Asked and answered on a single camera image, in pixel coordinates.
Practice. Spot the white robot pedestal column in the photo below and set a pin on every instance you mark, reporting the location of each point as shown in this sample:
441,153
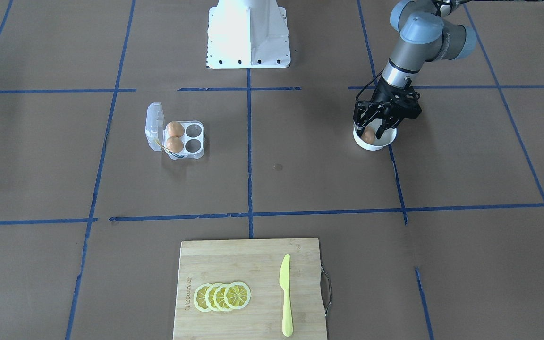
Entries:
248,34

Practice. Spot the lemon slice three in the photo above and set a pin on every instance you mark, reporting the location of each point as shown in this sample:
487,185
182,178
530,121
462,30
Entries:
209,297

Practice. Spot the wooden cutting board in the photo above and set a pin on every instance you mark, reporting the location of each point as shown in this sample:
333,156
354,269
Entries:
255,262

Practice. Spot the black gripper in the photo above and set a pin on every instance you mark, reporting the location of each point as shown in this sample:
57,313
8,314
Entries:
385,92

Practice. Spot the yellow plastic knife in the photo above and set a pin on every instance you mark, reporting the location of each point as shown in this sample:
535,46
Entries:
286,310

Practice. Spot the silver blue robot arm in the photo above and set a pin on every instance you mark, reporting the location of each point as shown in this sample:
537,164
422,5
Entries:
425,36

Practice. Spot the clear plastic egg box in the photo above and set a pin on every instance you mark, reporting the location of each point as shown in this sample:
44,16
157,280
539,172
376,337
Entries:
156,135

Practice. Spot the lemon slice four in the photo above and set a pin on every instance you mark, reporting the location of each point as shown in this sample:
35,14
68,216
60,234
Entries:
200,298

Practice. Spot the brown egg in box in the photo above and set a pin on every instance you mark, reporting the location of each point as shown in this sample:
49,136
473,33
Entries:
174,144
175,129

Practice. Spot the lemon slice one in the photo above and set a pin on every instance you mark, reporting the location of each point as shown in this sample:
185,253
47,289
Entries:
237,295

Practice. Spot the brown egg from bowl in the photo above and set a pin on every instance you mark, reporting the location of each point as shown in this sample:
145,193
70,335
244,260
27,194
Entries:
369,135

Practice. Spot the lemon slice two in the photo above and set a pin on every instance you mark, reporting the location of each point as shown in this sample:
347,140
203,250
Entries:
219,298

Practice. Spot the white round bowl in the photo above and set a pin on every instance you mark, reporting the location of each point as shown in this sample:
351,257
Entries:
387,138

